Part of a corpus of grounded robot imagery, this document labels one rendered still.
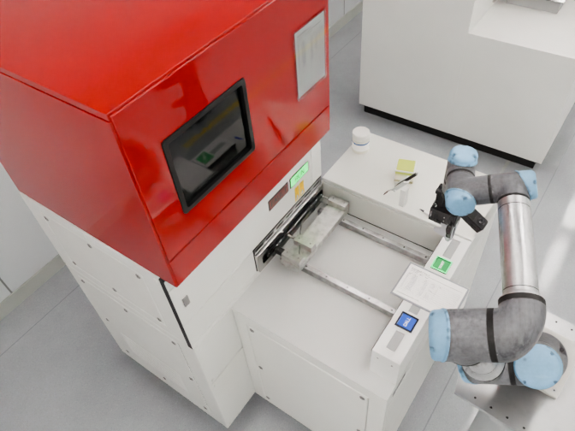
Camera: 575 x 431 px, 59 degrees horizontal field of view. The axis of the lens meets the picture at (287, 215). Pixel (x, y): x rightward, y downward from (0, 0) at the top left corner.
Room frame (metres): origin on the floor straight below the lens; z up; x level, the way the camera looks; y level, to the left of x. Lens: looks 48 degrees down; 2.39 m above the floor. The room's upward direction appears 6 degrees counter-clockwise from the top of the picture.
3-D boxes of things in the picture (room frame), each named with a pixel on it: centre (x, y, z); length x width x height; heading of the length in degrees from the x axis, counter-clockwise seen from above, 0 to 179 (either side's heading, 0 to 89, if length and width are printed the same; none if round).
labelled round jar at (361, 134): (1.63, -0.33, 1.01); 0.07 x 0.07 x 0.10
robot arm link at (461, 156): (1.01, -0.49, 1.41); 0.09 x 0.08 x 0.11; 162
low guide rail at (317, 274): (1.06, -0.15, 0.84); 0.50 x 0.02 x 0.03; 51
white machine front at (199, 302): (1.18, 0.11, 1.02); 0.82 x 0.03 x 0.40; 141
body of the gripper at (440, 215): (1.02, -0.48, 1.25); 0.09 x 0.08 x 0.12; 51
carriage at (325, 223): (1.28, -0.10, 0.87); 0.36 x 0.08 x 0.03; 141
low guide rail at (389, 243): (1.27, -0.32, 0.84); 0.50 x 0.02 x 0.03; 51
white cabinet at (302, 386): (1.18, -0.31, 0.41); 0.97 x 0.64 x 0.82; 141
